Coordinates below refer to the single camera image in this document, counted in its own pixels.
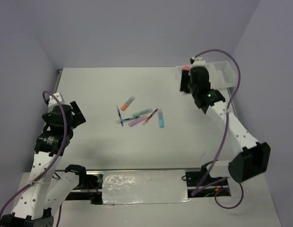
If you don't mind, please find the pink-capped clear tube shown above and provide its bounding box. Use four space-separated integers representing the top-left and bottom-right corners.
181 65 190 71

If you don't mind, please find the blue highlighter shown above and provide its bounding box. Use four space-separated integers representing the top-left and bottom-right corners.
158 109 164 128

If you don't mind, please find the orange highlighter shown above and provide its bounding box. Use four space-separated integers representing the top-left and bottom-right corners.
121 96 135 111

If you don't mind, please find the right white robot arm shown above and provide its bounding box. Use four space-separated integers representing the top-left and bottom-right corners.
180 66 271 185

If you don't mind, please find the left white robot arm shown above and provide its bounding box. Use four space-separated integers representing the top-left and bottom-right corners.
0 101 88 227

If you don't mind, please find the clear three-compartment organizer tray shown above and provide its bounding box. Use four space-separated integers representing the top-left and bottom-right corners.
175 61 237 94

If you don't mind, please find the dark blue pen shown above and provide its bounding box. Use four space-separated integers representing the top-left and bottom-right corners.
116 105 124 126

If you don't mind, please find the green highlighter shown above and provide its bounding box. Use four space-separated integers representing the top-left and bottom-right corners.
132 108 153 117

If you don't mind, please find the red pen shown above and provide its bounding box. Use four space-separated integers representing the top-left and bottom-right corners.
142 108 158 126

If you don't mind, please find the teal blue pen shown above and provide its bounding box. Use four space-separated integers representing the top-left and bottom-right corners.
115 117 137 124

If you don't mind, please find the purple highlighter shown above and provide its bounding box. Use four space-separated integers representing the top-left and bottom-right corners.
129 115 147 127

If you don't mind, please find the silver foil sheet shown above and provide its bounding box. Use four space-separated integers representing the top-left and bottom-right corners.
102 170 189 205

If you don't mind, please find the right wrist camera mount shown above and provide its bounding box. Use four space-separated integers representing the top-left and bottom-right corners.
190 57 206 68

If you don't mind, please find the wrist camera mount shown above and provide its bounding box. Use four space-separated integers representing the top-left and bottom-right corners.
48 92 65 108
190 57 206 68

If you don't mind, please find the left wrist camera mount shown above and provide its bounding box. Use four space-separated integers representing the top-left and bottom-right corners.
48 92 65 108

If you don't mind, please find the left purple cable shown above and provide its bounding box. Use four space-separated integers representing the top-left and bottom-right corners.
0 90 68 227

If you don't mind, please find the aluminium rail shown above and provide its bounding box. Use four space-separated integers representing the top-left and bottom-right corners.
54 166 234 172

